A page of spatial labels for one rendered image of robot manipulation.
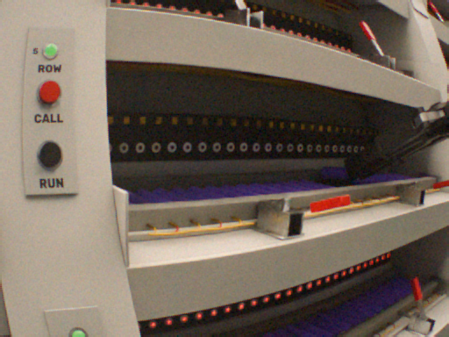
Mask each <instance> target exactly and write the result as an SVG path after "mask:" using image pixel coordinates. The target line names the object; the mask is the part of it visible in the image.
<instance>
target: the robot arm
mask: <svg viewBox="0 0 449 337"><path fill-rule="evenodd" d="M447 93H448V98H447V99H448V101H446V102H444V103H440V102H438V103H435V104H432V105H431V107H430V108H429V110H428V111H426V110H425V109H424V107H423V106H422V107H421V106H418V108H417V109H415V110H414V112H412V113H411V114H410V116H408V117H407V118H406V119H404V120H402V121H401V122H399V123H398V124H397V125H394V126H393V127H392V128H390V129H388V130H387V131H386V132H384V133H383V134H382V135H378V134H377V135H376V136H375V139H374V142H375V143H374V144H373V145H372V146H370V147H366V148H364V149H362V150H361V151H359V152H358V153H357V154H354V155H352V156H351V157H349V158H347V159H345V160H344V162H345V165H346V172H347V174H348V177H349V180H350V181H354V180H356V179H358V178H360V180H365V179H367V178H368V177H370V176H372V175H374V174H376V173H378V172H380V171H382V170H383V169H385V168H387V167H388V166H390V165H392V164H393V163H396V162H397V161H398V165H402V164H404V162H403V158H404V157H406V158H411V157H412V155H414V154H419V153H420V152H422V151H424V150H425V149H428V148H430V147H432V146H434V145H437V144H438V143H439V142H441V141H444V140H446V139H449V83H448V84H447ZM396 159H397V160H396Z"/></svg>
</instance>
